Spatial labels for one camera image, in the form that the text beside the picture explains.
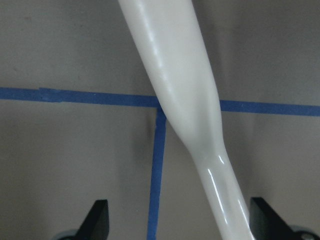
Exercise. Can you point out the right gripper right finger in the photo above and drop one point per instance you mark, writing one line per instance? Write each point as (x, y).
(266, 224)

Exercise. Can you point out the white hand brush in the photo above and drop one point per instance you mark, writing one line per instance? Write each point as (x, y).
(169, 41)

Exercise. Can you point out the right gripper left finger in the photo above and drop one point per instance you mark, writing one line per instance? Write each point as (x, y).
(96, 225)

